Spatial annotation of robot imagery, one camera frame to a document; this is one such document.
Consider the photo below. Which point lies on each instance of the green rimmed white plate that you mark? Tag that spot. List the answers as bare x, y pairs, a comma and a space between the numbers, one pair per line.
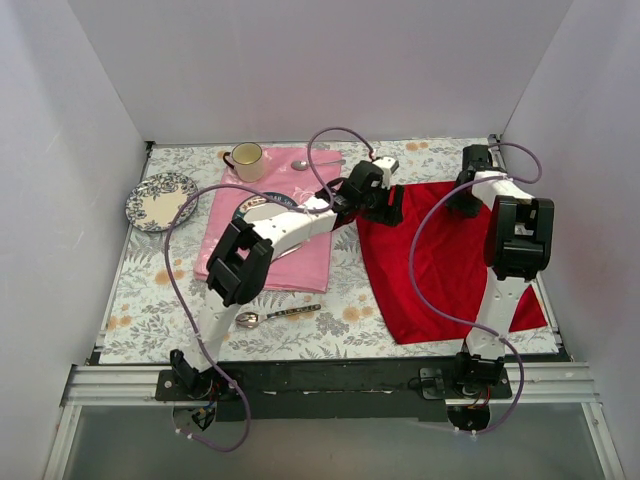
257, 208

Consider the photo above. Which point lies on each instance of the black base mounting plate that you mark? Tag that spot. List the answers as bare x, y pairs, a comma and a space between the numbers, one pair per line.
415, 388

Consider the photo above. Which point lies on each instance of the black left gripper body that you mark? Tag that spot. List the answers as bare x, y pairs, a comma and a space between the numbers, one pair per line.
392, 205

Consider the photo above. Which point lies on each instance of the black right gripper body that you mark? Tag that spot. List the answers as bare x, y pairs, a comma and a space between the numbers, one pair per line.
461, 201

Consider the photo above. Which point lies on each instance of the aluminium frame rail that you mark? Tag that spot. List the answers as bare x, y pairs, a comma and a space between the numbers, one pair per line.
538, 380

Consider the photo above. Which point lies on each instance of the small silver spoon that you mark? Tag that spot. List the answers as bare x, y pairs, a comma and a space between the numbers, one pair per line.
302, 165

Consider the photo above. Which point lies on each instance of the blue floral plate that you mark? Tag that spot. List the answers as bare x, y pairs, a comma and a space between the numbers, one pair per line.
153, 204

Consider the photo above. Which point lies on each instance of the cream enamel mug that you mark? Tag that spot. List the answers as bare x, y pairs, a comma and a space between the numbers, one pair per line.
246, 161

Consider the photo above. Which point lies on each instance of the patterned handle spoon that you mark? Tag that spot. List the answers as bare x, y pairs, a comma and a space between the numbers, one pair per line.
252, 320

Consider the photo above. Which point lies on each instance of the red cloth napkin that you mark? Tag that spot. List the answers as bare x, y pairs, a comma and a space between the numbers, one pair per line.
448, 266

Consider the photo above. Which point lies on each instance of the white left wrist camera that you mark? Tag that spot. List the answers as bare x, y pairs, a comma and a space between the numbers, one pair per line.
384, 168

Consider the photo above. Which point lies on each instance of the pink cloth placemat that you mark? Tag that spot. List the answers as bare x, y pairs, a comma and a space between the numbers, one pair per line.
305, 269

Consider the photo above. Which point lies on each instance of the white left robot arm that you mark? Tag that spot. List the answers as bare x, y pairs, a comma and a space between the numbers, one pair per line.
240, 262

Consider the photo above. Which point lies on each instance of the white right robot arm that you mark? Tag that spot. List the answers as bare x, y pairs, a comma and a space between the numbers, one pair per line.
517, 247

